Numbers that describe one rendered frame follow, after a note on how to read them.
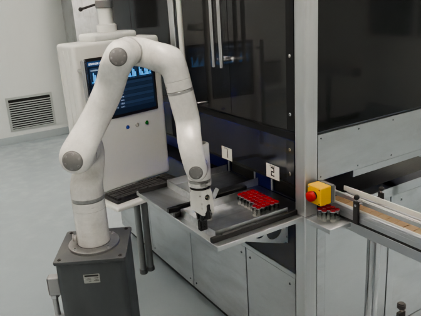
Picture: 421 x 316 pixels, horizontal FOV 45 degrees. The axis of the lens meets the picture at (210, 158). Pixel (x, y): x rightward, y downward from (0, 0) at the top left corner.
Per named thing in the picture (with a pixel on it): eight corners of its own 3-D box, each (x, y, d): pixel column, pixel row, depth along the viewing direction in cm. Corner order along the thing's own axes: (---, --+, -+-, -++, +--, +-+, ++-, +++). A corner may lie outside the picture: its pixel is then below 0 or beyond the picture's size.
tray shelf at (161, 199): (221, 172, 260) (221, 168, 260) (317, 215, 203) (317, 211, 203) (136, 194, 237) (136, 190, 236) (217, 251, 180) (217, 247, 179)
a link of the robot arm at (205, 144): (210, 182, 177) (211, 173, 185) (208, 146, 173) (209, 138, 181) (186, 183, 177) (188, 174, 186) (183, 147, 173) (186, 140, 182)
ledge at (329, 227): (331, 213, 205) (332, 209, 204) (356, 224, 194) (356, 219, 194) (306, 222, 198) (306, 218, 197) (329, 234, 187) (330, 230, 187)
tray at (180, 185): (227, 170, 256) (226, 164, 255) (258, 184, 235) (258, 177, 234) (167, 187, 239) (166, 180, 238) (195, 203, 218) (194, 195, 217)
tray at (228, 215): (249, 195, 222) (249, 189, 221) (287, 215, 201) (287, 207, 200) (181, 216, 206) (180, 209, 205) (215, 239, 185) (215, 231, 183)
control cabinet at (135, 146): (151, 164, 298) (137, 27, 274) (171, 171, 284) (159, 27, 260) (73, 189, 266) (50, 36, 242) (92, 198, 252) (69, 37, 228)
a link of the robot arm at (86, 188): (66, 205, 181) (56, 141, 174) (81, 186, 198) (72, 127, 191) (99, 204, 180) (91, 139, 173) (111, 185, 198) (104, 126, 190)
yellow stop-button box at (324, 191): (321, 196, 197) (321, 179, 195) (334, 202, 191) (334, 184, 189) (306, 201, 193) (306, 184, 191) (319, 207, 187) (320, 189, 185)
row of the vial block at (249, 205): (240, 202, 216) (240, 192, 214) (267, 216, 201) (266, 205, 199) (237, 204, 214) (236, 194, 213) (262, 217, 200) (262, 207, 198)
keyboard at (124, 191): (165, 175, 276) (165, 171, 275) (181, 181, 266) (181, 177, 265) (102, 197, 251) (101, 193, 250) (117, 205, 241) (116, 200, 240)
